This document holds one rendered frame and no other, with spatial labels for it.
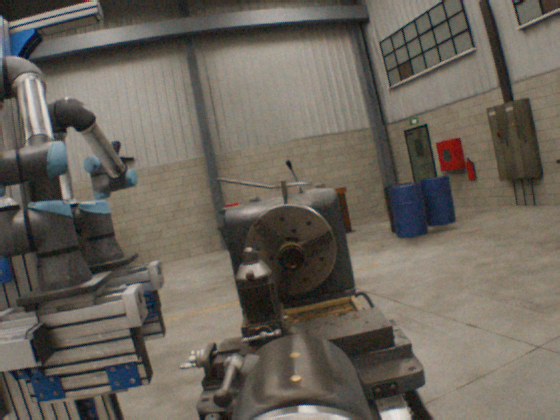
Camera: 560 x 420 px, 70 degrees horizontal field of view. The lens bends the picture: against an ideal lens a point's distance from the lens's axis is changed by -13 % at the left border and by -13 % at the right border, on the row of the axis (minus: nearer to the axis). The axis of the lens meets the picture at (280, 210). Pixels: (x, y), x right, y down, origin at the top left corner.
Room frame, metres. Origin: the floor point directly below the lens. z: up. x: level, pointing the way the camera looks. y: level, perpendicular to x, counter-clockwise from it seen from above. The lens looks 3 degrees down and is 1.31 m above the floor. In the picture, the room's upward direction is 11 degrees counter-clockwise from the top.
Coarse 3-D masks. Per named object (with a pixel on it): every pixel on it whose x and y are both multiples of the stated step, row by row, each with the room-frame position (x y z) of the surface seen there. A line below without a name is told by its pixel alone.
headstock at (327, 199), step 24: (312, 192) 1.78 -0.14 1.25; (336, 192) 1.75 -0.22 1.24; (240, 216) 1.73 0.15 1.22; (336, 216) 1.72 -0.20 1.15; (240, 240) 1.72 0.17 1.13; (288, 240) 1.72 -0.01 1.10; (336, 240) 1.72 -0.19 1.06; (240, 264) 1.72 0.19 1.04; (336, 264) 1.72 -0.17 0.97; (336, 288) 1.72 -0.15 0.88
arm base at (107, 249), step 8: (88, 240) 1.58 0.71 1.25; (96, 240) 1.57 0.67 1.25; (104, 240) 1.58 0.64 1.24; (112, 240) 1.61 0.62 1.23; (88, 248) 1.58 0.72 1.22; (96, 248) 1.56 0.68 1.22; (104, 248) 1.57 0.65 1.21; (112, 248) 1.60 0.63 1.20; (120, 248) 1.63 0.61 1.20; (88, 256) 1.58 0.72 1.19; (96, 256) 1.56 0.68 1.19; (104, 256) 1.56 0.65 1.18; (112, 256) 1.57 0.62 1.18; (120, 256) 1.61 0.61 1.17; (88, 264) 1.57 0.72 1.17; (96, 264) 1.55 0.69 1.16
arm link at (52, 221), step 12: (36, 204) 1.08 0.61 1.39; (48, 204) 1.09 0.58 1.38; (60, 204) 1.11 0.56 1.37; (24, 216) 1.07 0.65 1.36; (36, 216) 1.08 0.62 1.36; (48, 216) 1.08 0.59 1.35; (60, 216) 1.10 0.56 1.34; (72, 216) 1.15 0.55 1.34; (36, 228) 1.07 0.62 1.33; (48, 228) 1.08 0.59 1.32; (60, 228) 1.10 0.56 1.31; (72, 228) 1.14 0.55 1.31; (36, 240) 1.07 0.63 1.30; (48, 240) 1.08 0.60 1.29; (60, 240) 1.09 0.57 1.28; (72, 240) 1.12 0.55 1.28
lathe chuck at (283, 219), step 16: (272, 208) 1.57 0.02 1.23; (288, 208) 1.56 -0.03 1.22; (304, 208) 1.56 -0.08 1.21; (272, 224) 1.57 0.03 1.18; (288, 224) 1.57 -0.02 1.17; (304, 224) 1.56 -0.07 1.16; (320, 224) 1.56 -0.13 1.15; (256, 240) 1.57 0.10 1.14; (272, 256) 1.57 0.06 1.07; (320, 256) 1.56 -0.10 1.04; (272, 272) 1.57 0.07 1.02; (304, 272) 1.56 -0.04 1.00; (320, 272) 1.56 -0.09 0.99; (304, 288) 1.56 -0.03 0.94
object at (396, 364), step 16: (400, 336) 0.96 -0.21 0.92; (368, 352) 0.91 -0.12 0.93; (384, 352) 0.91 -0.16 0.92; (400, 352) 0.91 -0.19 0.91; (368, 368) 0.88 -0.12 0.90; (384, 368) 0.86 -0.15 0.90; (400, 368) 0.85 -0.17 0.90; (416, 368) 0.83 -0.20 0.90; (208, 384) 0.92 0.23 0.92; (368, 384) 0.82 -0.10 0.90; (384, 384) 0.80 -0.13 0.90; (400, 384) 0.81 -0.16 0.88; (416, 384) 0.81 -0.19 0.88; (208, 400) 0.87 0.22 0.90; (224, 416) 0.84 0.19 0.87
